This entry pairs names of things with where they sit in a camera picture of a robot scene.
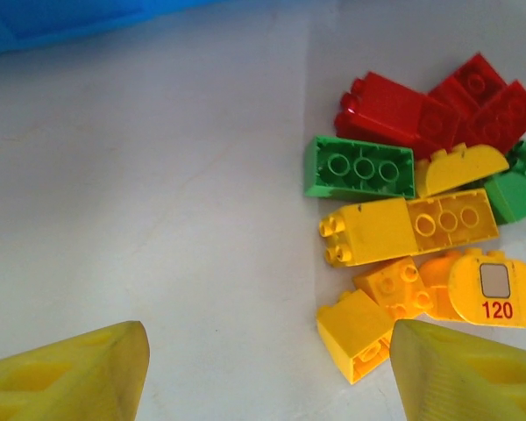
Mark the yellow round lego printed 120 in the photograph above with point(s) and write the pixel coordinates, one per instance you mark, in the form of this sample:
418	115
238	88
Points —
464	298

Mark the large red lego brick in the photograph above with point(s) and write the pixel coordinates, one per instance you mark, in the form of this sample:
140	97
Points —
473	83

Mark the green lego brick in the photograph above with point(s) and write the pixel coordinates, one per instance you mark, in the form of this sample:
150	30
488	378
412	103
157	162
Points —
359	169

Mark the yellow half-round lego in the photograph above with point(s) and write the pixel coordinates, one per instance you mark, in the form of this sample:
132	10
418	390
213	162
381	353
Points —
460	171

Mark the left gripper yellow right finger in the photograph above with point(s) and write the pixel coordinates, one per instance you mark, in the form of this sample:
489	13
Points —
464	381

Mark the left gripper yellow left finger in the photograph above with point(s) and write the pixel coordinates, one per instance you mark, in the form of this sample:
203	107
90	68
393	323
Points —
70	377

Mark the orange-yellow curved lego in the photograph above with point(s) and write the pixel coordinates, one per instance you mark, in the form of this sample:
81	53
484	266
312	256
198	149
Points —
436	280

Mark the blue three-compartment plastic bin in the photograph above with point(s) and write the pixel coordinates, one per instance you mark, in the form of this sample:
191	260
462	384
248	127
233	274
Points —
48	22

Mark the small yellow lego brick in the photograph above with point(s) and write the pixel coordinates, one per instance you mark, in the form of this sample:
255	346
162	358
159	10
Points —
355	329
390	285

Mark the long yellow lego brick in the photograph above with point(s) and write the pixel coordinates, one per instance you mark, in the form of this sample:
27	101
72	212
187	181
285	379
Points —
451	239

